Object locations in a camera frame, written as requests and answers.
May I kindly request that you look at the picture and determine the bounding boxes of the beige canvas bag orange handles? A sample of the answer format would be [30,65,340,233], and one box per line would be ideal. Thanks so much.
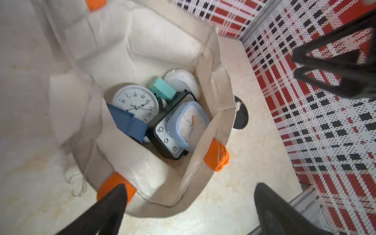
[32,1,236,218]

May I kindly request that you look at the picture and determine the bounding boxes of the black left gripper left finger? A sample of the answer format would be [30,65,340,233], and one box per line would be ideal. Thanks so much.
[58,184,127,235]

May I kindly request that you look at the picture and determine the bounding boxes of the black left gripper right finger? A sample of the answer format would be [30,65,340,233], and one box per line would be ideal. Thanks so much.
[254,183,332,235]

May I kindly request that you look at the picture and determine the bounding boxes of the white round analog clock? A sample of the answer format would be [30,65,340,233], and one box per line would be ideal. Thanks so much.
[112,85,159,124]

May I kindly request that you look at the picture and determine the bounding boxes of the white round clock black back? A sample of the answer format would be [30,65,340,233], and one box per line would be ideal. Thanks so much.
[233,96,249,130]

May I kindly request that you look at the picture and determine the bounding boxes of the black square alarm clock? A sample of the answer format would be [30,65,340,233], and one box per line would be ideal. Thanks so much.
[146,91,198,161]

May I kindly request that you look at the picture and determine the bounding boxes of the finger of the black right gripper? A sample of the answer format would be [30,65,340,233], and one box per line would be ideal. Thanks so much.
[292,10,376,71]
[294,67,376,99]

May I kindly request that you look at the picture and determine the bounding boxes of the mint green small clock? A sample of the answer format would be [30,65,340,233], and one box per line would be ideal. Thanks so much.
[149,77,176,102]

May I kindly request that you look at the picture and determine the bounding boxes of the dark blue plastic clock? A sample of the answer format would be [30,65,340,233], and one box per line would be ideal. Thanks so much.
[107,104,147,144]

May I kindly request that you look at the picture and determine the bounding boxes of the light blue square alarm clock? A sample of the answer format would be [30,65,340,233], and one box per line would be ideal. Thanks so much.
[166,101,210,152]

